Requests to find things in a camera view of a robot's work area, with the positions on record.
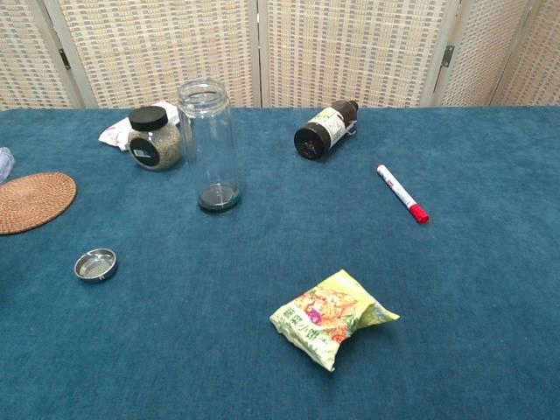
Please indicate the tall clear glass jar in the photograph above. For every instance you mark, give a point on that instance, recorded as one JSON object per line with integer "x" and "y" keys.
{"x": 210, "y": 144}

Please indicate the brown glass bottle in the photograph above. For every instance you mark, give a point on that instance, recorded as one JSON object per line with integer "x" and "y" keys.
{"x": 319, "y": 131}

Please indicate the yellow-green snack packet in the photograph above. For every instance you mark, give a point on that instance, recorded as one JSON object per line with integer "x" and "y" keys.
{"x": 324, "y": 319}

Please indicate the red-capped white marker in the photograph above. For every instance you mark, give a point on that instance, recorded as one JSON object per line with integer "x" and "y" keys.
{"x": 400, "y": 192}

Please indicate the black-lidded spice jar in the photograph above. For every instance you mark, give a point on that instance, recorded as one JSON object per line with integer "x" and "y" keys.
{"x": 155, "y": 144}

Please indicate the blue table cloth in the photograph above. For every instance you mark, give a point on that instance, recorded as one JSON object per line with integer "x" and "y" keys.
{"x": 437, "y": 284}

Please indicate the woven folding screen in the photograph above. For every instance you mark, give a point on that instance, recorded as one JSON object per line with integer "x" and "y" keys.
{"x": 350, "y": 48}

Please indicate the white pink tissue packet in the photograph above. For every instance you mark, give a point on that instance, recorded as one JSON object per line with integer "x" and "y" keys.
{"x": 114, "y": 133}

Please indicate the black screen hinge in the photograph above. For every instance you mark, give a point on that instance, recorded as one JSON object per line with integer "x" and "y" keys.
{"x": 447, "y": 56}
{"x": 65, "y": 59}

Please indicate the round woven rattan coaster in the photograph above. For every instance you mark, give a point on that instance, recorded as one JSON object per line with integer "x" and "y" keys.
{"x": 30, "y": 201}

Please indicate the small clear plastic box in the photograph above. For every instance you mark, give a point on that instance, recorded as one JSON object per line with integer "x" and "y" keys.
{"x": 5, "y": 164}

